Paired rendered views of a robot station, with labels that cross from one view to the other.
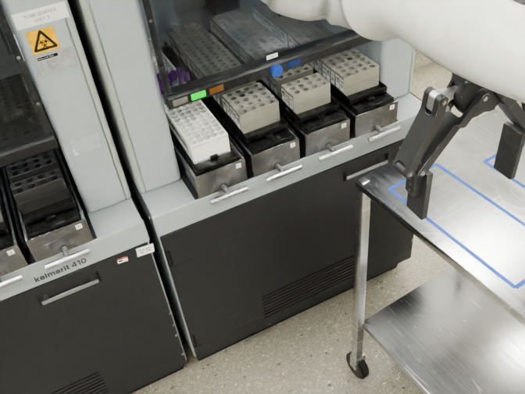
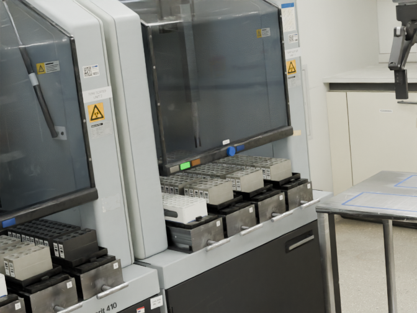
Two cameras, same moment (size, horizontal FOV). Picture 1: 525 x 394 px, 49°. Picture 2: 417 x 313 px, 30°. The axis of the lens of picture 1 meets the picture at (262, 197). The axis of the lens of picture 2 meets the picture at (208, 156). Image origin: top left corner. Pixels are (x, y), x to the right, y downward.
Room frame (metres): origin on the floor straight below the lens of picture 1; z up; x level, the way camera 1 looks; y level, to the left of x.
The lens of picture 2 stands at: (-0.98, 0.94, 1.48)
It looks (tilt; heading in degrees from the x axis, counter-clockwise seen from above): 12 degrees down; 337
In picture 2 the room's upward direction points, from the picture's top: 6 degrees counter-clockwise
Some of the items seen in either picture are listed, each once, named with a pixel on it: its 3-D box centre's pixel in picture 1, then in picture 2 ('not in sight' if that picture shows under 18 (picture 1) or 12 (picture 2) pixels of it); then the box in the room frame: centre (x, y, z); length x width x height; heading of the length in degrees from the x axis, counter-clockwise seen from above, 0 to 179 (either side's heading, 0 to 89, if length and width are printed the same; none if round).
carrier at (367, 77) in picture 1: (359, 80); (278, 171); (1.34, -0.30, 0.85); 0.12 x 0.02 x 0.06; 111
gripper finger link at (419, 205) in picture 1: (419, 190); (401, 84); (0.48, -0.18, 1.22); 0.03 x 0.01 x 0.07; 22
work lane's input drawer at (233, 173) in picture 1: (176, 114); (137, 218); (1.38, 0.21, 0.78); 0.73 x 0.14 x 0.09; 22
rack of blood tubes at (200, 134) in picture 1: (190, 121); (162, 207); (1.26, 0.16, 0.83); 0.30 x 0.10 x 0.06; 22
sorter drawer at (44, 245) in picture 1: (34, 162); (33, 257); (1.23, 0.59, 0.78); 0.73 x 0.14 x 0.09; 22
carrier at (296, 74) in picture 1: (294, 82); (229, 179); (1.36, -0.12, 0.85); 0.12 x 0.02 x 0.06; 112
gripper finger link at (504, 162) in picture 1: (508, 151); not in sight; (0.54, -0.31, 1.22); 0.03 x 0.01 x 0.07; 22
